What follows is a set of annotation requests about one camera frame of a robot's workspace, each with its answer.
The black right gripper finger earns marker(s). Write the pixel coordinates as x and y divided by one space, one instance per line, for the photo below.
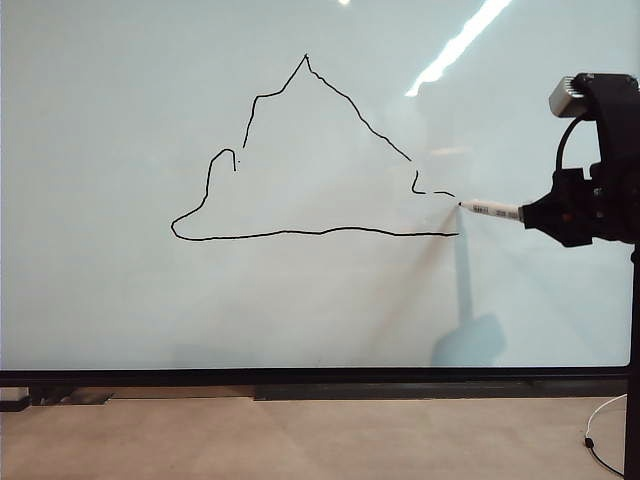
541 226
539 202

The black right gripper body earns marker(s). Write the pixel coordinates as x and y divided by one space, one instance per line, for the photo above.
580 210

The white marker pen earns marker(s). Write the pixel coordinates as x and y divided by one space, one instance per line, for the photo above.
492 210

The black stand foot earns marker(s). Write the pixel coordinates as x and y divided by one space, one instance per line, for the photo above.
50 395

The white box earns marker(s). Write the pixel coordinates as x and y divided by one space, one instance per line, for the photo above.
11 395

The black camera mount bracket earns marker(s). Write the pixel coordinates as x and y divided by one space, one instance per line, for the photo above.
617 125

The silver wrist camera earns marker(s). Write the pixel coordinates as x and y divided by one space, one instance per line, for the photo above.
564 97

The black stand post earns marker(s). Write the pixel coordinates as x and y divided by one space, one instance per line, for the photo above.
631 430

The white glass whiteboard black frame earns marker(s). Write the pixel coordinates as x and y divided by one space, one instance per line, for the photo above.
100 250

